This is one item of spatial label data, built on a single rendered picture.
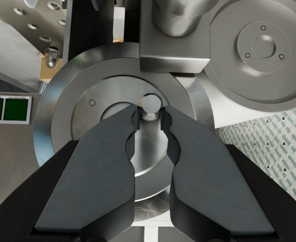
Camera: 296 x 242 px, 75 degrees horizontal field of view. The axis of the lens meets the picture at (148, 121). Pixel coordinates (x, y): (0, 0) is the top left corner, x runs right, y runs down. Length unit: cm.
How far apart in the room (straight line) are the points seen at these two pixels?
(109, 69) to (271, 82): 14
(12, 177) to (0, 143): 9
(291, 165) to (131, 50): 21
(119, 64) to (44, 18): 31
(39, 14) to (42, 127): 31
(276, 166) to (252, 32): 16
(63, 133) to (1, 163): 44
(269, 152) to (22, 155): 51
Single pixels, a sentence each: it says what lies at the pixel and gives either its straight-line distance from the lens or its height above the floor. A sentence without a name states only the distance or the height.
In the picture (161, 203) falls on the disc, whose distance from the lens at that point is 16.
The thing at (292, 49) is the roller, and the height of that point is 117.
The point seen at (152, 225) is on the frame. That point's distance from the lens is 53.
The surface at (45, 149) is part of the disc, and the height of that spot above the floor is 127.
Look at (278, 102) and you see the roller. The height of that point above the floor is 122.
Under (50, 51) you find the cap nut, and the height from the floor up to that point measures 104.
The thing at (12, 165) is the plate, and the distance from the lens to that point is 58.
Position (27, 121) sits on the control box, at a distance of 56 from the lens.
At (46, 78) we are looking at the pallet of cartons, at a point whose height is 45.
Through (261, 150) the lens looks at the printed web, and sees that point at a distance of 31.
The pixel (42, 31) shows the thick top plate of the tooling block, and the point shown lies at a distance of 51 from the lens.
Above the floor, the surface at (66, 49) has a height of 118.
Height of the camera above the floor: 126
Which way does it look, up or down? 7 degrees down
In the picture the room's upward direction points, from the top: 178 degrees counter-clockwise
